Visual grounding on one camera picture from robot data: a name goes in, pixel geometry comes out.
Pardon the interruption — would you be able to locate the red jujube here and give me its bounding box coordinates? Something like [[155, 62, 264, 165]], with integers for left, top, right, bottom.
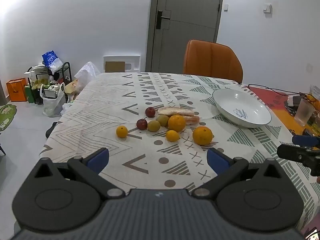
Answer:
[[145, 107, 156, 118], [136, 119, 148, 131]]

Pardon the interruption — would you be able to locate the small tangerine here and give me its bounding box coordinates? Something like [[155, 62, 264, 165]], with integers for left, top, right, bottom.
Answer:
[[165, 130, 180, 142], [116, 125, 128, 138]]

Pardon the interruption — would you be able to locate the orange paper bag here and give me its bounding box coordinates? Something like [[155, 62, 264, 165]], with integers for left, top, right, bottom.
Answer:
[[6, 78, 27, 102]]

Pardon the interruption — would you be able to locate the white plastic bag on floor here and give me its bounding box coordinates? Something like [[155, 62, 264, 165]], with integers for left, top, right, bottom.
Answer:
[[40, 83, 66, 118]]

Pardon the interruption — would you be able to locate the grey door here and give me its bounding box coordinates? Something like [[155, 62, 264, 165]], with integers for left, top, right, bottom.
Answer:
[[145, 0, 222, 74]]

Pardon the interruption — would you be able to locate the black metal rack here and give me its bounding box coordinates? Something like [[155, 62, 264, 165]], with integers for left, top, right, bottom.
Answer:
[[24, 62, 72, 105]]

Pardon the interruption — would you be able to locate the large orange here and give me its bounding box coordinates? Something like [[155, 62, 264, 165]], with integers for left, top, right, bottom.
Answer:
[[168, 115, 186, 132], [193, 126, 214, 146]]

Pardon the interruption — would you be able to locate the black usb cable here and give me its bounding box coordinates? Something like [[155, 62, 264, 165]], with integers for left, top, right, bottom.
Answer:
[[243, 83, 313, 100]]

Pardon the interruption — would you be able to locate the small white wall switch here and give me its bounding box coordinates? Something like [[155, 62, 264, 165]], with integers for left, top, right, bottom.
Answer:
[[223, 4, 229, 11]]

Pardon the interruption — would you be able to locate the brown cardboard piece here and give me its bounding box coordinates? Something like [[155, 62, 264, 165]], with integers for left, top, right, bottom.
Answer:
[[105, 61, 125, 73]]

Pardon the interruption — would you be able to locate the red orange printed mat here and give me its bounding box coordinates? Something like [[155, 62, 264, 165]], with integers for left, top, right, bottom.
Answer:
[[247, 85, 318, 135]]

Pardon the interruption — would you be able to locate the red jujube back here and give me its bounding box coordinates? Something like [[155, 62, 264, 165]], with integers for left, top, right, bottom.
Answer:
[[145, 107, 156, 118]]

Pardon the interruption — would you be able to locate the green kiwi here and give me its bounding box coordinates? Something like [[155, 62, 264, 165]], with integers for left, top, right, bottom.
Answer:
[[157, 115, 169, 126], [148, 120, 161, 132]]

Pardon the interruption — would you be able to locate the white plastic bag by table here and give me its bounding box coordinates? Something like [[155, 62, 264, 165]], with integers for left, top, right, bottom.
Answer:
[[74, 61, 101, 87]]

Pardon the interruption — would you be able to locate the peeled pomelo piece front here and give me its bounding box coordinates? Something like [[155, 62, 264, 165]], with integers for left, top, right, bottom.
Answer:
[[184, 115, 200, 125]]

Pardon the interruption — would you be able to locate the red jujube front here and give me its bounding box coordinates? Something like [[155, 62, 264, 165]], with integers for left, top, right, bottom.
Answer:
[[136, 119, 148, 131]]

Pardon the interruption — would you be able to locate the blue white plastic bag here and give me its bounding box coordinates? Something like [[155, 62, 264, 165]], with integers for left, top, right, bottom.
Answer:
[[42, 50, 63, 74]]

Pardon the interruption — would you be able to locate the orange leather chair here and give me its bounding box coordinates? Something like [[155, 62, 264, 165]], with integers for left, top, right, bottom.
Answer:
[[183, 40, 243, 83]]

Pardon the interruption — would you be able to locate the white deep plate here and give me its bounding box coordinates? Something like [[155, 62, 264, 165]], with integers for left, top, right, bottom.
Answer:
[[212, 89, 272, 128]]

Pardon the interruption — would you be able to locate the frosted drinking glass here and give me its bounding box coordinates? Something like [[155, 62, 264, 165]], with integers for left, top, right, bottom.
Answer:
[[294, 99, 315, 126]]

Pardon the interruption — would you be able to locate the small tangerine front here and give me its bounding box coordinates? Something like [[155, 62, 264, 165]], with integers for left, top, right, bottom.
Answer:
[[165, 130, 180, 142]]

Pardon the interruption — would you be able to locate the black door handle lock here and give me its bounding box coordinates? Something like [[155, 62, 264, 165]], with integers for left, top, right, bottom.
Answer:
[[156, 10, 170, 29]]

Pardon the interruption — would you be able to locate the green patterned cushion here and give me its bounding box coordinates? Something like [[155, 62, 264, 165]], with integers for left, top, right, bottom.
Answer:
[[0, 104, 17, 132]]

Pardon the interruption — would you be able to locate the patterned white tablecloth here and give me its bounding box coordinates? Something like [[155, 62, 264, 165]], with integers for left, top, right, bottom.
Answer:
[[38, 72, 320, 233]]

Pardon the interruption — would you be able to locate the white light switch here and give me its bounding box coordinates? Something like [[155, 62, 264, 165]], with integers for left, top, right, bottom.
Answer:
[[263, 3, 272, 14]]

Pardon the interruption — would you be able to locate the white power adapter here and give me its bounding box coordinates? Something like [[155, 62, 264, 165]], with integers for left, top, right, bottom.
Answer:
[[287, 95, 303, 107]]

